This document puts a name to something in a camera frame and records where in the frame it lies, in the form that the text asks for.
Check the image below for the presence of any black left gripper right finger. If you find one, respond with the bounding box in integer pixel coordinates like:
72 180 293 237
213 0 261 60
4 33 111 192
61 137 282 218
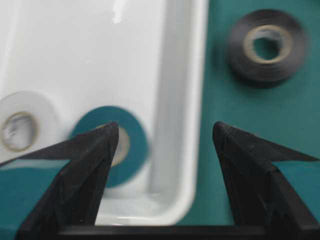
212 121 320 240

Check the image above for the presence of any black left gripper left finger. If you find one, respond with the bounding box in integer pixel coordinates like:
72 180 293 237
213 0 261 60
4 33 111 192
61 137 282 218
0 122 119 240

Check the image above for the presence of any green tape roll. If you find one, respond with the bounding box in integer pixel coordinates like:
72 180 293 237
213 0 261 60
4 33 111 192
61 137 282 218
70 106 149 188

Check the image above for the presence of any white tape roll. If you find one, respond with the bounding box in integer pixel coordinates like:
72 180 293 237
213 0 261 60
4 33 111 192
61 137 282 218
0 91 62 163

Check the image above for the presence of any black tape roll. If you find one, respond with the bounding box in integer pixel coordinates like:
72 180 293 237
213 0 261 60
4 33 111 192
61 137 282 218
227 9 308 88

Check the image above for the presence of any white plastic case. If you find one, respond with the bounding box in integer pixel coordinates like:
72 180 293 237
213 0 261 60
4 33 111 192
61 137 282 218
0 0 208 225

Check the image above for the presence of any green table cloth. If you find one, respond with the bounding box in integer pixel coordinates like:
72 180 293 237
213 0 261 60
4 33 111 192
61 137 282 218
0 0 320 240

